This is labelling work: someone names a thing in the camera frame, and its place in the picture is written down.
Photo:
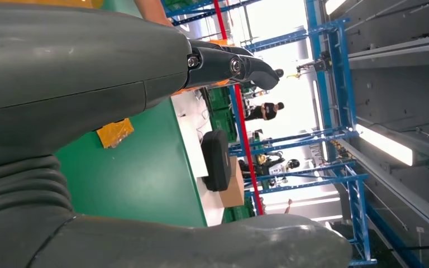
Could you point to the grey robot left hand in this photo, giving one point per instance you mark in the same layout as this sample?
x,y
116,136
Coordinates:
x,y
70,74

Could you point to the green shelf crates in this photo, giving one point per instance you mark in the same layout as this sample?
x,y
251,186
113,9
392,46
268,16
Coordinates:
x,y
222,114

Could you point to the black zip carry case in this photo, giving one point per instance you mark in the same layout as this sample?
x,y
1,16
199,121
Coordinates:
x,y
216,159

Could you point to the red steel beam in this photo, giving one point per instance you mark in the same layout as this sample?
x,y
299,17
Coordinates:
x,y
246,140

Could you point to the background person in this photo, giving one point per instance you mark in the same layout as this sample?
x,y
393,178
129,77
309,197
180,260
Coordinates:
x,y
266,111

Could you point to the brown cardboard box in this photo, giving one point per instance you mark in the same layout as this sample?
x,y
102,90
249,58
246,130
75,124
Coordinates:
x,y
235,188

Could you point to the green crate stack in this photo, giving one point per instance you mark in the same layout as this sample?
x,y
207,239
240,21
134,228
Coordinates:
x,y
238,214

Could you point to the ceiling light strip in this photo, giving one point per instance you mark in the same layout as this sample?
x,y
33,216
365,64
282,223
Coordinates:
x,y
384,144
334,5

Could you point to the blue warehouse shelving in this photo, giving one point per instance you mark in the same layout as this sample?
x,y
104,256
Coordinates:
x,y
344,74

